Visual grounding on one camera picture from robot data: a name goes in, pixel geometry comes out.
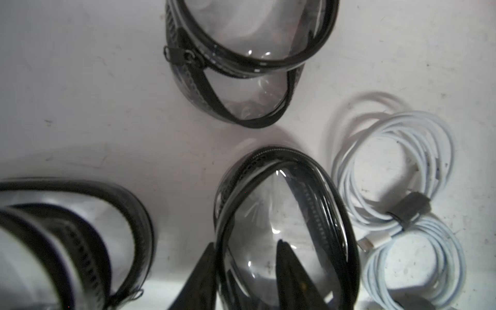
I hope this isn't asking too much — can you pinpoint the clear pouch left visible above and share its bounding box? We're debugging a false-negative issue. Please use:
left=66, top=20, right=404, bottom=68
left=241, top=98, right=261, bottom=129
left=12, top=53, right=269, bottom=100
left=1, top=178, right=155, bottom=309

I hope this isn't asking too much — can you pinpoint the white cable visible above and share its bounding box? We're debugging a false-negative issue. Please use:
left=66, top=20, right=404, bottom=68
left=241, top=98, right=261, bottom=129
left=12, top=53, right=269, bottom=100
left=356, top=216, right=468, bottom=310
left=331, top=110, right=456, bottom=233

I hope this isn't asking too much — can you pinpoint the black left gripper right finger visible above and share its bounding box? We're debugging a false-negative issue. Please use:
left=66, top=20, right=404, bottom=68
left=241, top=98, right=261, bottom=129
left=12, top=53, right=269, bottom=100
left=276, top=240, right=328, bottom=309

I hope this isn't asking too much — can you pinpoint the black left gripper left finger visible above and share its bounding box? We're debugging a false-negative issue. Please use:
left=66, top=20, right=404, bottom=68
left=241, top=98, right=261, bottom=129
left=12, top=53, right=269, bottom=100
left=169, top=242, right=216, bottom=310

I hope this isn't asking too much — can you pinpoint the clear pouch far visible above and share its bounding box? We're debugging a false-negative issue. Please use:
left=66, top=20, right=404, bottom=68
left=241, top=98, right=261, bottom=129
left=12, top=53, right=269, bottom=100
left=164, top=1, right=340, bottom=129

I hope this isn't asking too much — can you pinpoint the clear pouch black zipper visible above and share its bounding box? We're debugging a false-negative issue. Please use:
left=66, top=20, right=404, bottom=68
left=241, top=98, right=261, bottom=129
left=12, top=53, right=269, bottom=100
left=213, top=145, right=360, bottom=309

